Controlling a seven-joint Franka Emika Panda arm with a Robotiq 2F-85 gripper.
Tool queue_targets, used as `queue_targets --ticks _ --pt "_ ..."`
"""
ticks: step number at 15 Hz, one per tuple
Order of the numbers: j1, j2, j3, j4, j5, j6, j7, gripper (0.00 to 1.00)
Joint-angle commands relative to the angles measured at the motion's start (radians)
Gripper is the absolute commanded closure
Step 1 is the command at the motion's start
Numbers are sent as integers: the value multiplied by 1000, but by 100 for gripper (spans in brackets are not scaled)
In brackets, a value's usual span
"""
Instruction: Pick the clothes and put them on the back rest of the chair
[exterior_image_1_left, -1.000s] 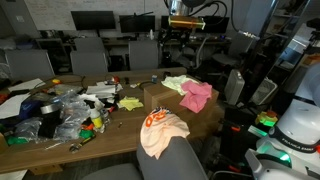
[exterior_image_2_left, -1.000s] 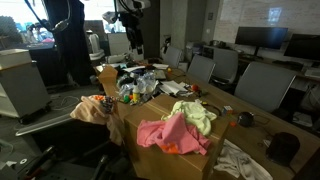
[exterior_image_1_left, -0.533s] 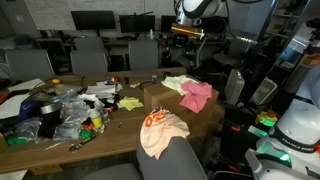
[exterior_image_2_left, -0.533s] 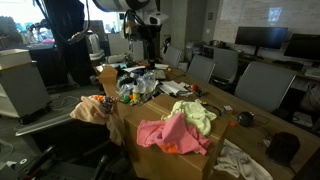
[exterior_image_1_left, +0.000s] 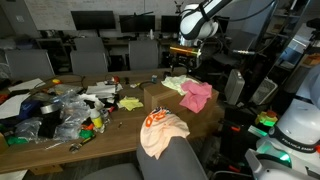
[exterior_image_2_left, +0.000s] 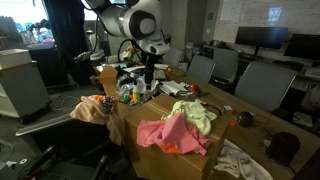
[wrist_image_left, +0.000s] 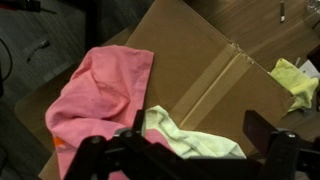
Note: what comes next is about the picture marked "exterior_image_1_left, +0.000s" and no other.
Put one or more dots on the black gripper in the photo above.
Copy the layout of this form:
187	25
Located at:
185	61

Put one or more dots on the light green cloth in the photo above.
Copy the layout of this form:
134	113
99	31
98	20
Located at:
175	83

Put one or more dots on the pink cloth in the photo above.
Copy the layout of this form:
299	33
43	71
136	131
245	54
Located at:
197	95

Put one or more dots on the peach cloth orange print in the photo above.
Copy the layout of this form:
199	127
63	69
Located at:
163	133

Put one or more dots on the grey office chair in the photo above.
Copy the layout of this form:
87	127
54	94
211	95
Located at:
30	65
240	43
89	44
89	63
180	161
143	55

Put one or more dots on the black round speaker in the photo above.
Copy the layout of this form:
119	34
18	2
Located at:
166	74

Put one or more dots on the large cardboard box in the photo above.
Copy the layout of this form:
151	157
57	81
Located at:
160	98

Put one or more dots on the white desk bottle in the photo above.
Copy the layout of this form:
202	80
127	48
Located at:
151	35

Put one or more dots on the black computer monitor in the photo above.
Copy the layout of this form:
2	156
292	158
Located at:
137	24
170	24
93	20

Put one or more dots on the white tower space heater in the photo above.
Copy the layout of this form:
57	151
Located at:
234	86

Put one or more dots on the yellow cloth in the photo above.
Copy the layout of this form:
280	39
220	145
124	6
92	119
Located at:
130	103

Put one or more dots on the red orange ball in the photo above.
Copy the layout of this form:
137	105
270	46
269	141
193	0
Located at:
116	79

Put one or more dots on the white box fan heater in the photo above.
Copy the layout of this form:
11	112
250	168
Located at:
264	90

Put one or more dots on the white paper stack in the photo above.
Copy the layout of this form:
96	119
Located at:
101	90

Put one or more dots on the small metal screw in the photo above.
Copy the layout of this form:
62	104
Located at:
119	125

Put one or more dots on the black equipment cart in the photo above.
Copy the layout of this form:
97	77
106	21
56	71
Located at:
236	140

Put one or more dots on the yellow green lit device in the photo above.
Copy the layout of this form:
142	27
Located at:
266	119

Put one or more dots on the white bottle yellow label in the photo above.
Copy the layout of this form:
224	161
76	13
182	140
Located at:
96	120

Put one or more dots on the metal shelving rack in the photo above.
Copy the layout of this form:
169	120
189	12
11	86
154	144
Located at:
281	16

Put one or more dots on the green plastic object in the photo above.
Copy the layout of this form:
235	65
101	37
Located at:
16	140
86	134

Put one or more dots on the clear plastic bag pile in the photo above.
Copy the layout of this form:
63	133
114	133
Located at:
73	113

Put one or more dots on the yellow red toy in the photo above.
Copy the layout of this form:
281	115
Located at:
56	81

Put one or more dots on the white paper sheet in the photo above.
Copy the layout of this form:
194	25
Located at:
26	84
11	106

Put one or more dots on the blue plastic bag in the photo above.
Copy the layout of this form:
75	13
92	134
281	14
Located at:
29	109

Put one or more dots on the long wooden wall desk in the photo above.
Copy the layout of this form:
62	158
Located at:
116	42

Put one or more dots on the silver duct tape roll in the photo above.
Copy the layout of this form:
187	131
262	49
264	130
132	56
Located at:
50	108

